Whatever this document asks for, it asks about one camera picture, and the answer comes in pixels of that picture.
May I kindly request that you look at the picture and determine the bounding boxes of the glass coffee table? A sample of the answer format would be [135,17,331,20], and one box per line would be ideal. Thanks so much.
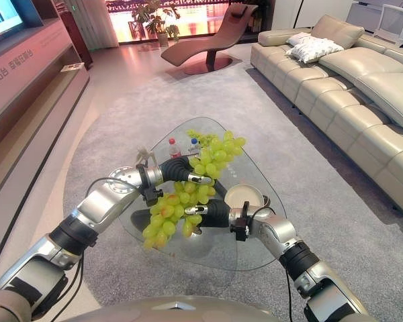
[117,116,288,272]

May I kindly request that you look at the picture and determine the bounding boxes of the wall television screen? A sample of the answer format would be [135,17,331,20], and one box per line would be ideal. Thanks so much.
[0,0,25,42]

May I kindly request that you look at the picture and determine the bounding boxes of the beige leather sofa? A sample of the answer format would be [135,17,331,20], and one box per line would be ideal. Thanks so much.
[249,14,403,215]

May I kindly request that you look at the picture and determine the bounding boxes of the blue cap plastic bottle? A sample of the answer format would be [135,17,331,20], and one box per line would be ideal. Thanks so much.
[187,138,202,156]

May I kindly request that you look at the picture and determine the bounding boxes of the long brown tv cabinet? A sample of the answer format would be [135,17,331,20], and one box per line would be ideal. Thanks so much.
[0,0,92,215]

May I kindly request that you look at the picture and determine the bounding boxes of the grey carpet rug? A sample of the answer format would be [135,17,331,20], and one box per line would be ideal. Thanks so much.
[62,61,403,322]

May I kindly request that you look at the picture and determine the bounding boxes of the robot left five-finger hand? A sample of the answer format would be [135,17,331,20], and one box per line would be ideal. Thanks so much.
[161,157,215,186]

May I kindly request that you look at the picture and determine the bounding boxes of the small white dried plant ornament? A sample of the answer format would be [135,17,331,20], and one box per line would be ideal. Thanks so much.
[135,145,157,168]

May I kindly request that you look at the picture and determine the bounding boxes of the magazine on shelf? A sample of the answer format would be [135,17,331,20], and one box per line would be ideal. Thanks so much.
[60,62,86,72]

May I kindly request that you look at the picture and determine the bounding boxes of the red label plastic bottle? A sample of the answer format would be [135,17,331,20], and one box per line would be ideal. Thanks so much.
[168,138,183,160]

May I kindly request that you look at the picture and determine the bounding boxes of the large green grape bunch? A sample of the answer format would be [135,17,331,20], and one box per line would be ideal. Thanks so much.
[188,130,248,180]

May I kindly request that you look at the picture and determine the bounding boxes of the white patterned pillow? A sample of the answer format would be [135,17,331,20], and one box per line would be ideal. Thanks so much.
[285,32,314,46]
[286,36,345,64]

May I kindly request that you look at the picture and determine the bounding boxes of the white mesh office chair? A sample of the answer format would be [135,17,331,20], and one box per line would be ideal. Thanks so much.
[372,3,403,43]

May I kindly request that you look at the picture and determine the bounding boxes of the potted green leafy plant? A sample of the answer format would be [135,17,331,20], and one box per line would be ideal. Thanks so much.
[132,0,183,48]

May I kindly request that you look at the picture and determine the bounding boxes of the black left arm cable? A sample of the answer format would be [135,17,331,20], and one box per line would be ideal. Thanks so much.
[72,176,142,292]

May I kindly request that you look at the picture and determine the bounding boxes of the robot right five-finger hand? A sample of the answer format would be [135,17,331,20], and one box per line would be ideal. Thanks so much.
[184,199,232,235]

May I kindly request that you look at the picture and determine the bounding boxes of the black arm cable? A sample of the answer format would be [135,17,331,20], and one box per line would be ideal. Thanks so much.
[72,176,142,292]
[245,205,295,322]

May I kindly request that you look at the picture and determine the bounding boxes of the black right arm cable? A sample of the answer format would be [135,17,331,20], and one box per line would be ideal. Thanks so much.
[245,205,295,322]

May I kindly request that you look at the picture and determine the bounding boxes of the robot silver torso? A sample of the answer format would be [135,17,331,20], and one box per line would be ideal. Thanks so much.
[62,294,280,322]

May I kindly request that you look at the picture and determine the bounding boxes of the green grape bunch reddish spots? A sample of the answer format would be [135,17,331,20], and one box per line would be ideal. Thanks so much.
[142,180,217,251]

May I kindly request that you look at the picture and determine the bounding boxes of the small yellowish grape bunch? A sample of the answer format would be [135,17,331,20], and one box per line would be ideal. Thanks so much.
[185,128,220,149]

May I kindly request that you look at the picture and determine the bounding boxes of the brown curved lounge chair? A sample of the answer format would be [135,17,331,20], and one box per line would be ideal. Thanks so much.
[160,3,260,76]

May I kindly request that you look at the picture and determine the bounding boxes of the beige round plate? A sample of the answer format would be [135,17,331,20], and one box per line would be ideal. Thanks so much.
[224,183,265,208]

